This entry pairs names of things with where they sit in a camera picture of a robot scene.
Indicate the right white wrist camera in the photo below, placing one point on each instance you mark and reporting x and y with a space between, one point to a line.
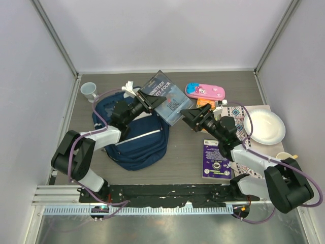
219 106

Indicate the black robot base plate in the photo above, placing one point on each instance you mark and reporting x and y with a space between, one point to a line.
172 196

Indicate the cream yellow mug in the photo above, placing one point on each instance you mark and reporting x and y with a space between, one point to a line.
285 155

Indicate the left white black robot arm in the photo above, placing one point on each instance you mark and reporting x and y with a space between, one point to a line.
74 154

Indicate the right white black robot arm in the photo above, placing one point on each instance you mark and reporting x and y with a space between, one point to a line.
286 186

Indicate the white slotted cable duct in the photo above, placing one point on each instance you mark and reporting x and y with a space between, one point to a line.
187 209

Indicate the orange green treehouse book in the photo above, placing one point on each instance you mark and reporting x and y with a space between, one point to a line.
214 106

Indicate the patterned beige placemat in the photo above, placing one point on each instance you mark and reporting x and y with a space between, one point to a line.
238 113

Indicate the purple paperback book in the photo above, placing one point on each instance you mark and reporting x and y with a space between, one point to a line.
215 166

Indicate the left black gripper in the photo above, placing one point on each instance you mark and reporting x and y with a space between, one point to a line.
153 101

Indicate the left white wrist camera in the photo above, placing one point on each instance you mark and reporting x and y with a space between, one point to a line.
129 90

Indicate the dark blue 1984 book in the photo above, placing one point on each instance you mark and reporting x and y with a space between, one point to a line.
176 100

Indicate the navy blue student backpack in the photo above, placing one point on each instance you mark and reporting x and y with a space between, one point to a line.
145 144

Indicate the light blue footed cup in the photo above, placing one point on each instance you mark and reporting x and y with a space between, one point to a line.
89 91

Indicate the white shallow bowl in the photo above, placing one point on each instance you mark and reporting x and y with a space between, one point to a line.
268 127

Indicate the pink cartoon pencil case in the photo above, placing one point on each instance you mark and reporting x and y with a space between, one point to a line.
205 91

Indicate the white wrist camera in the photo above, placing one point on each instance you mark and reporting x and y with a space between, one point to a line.
129 90
219 106

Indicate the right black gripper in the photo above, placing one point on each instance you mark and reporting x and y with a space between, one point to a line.
192 116

